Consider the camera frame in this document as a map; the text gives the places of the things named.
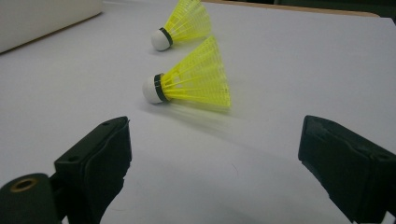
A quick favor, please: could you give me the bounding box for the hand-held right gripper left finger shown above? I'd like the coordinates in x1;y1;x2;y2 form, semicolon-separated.
53;116;133;224

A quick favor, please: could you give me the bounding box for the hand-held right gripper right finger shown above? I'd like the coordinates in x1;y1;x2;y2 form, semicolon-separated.
297;114;396;224

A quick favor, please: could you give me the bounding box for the yellow shuttlecock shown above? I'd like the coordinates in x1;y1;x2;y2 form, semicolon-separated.
142;35;233;110
150;0;213;52

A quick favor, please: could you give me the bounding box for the white plastic bin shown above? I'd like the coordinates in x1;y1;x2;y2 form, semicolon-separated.
0;0;105;54

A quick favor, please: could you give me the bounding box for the white flat board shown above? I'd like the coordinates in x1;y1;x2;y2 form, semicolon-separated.
0;0;396;224

